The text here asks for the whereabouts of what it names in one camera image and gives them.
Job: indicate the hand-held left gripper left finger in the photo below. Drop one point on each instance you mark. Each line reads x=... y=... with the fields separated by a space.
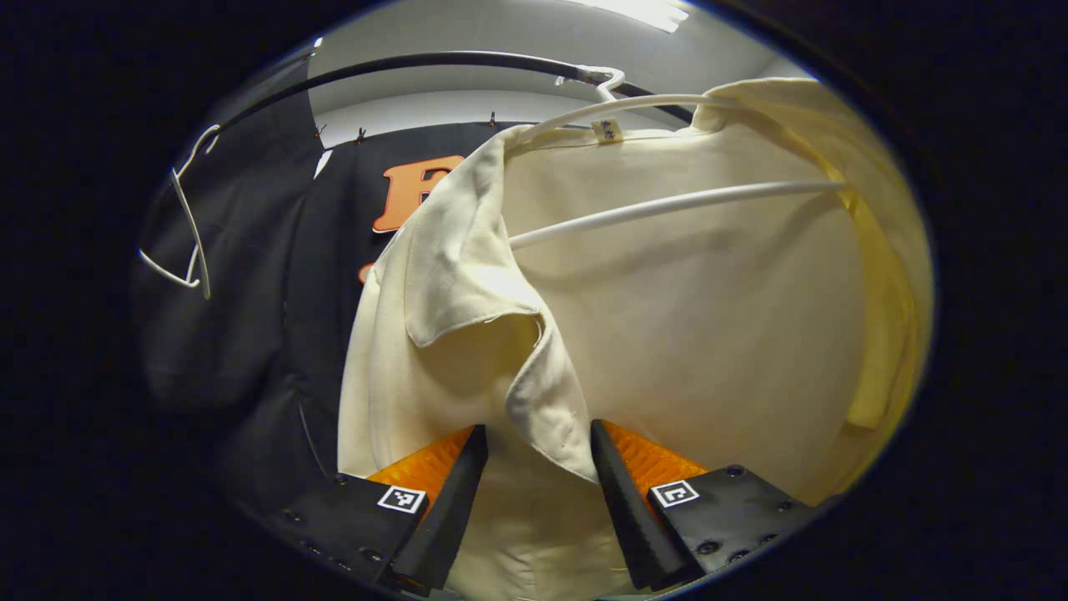
x=442 y=517

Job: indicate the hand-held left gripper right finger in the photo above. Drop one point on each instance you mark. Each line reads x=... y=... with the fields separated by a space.
x=634 y=517

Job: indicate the cream collared shirt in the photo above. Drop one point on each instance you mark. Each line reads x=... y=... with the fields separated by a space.
x=709 y=334

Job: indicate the white clothes hanger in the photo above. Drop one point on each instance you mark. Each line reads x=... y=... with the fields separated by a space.
x=667 y=204
x=204 y=280

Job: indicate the black backdrop cloth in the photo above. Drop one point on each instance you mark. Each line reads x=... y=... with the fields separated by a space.
x=242 y=334

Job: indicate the ceiling light panel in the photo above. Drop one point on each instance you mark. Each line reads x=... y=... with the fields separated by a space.
x=642 y=12

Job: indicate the black clothes rail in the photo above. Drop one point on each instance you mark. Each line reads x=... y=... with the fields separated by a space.
x=434 y=58

